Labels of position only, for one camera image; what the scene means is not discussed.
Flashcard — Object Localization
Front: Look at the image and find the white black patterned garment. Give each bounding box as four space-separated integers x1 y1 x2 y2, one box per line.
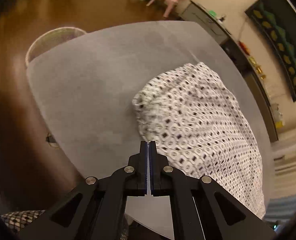
132 62 266 218

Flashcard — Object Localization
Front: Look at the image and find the white curtain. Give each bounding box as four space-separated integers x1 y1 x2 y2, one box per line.
271 128 296 199

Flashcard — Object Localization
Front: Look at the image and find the long dark tv cabinet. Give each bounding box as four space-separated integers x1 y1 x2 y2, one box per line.
181 1 279 142

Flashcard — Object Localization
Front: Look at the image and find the dark framed wall picture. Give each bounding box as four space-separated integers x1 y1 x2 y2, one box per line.
245 0 296 102

